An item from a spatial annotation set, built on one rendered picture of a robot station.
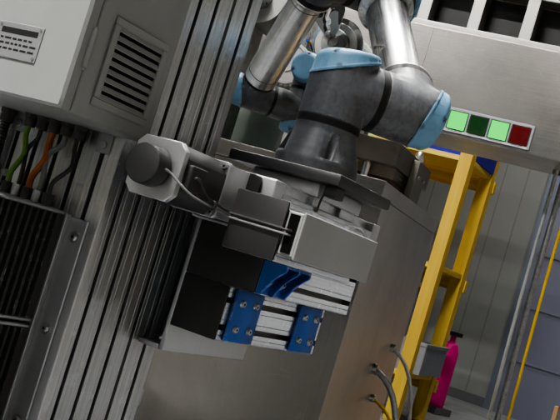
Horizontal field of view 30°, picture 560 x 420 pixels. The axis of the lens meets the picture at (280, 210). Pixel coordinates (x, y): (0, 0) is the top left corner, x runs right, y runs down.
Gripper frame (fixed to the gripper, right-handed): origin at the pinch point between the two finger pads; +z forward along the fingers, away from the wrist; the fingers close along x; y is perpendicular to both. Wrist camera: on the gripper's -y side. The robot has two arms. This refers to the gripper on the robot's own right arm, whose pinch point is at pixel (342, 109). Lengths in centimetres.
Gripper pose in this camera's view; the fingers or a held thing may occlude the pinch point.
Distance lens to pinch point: 278.7
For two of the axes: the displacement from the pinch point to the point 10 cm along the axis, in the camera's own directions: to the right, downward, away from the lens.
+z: 3.2, 1.5, 9.4
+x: -9.0, -2.6, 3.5
